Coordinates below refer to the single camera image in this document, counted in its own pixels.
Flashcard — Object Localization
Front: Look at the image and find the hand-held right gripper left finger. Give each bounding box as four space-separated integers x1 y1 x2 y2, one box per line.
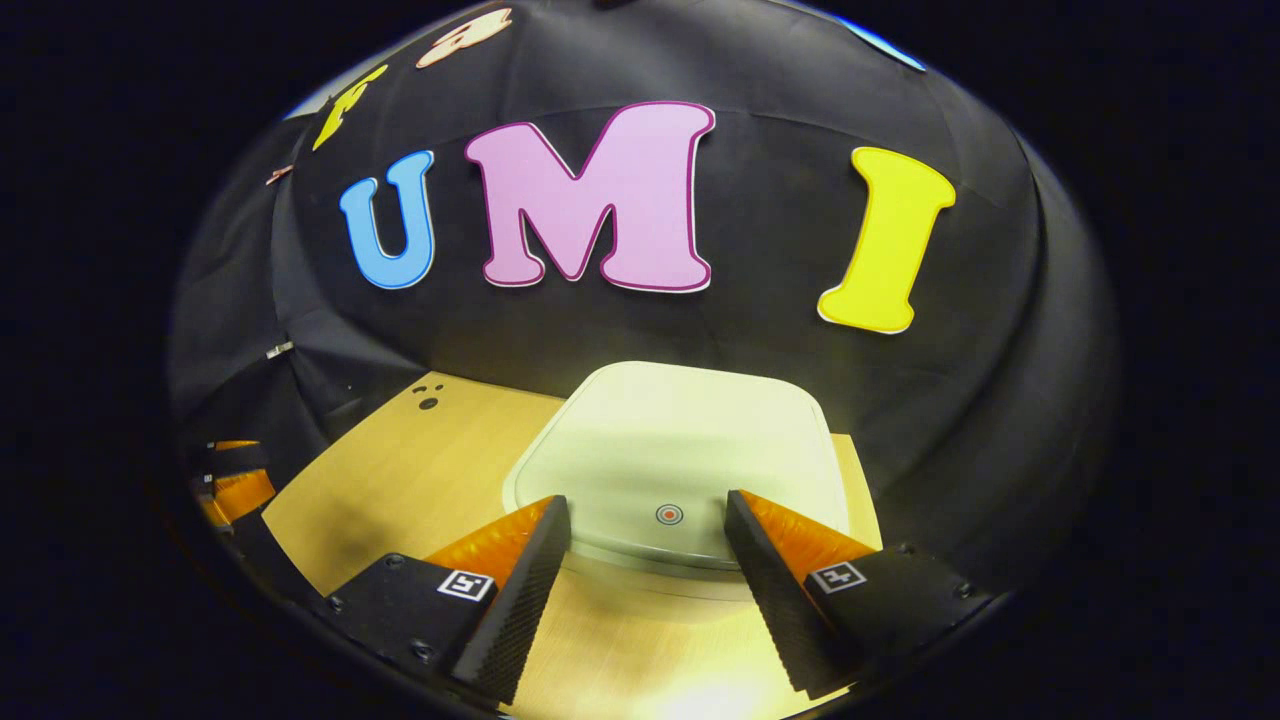
322 494 572 706

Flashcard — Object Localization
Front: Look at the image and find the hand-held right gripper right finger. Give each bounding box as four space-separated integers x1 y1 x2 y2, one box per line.
724 489 996 701

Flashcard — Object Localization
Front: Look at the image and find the pale green garbage bin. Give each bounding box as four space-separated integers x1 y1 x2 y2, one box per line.
502 361 851 601

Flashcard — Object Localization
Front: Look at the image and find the wooden desktop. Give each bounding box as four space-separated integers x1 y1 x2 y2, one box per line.
262 372 886 720

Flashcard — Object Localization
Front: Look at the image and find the black backdrop cloth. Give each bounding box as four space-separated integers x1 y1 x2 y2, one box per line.
170 0 1119 601

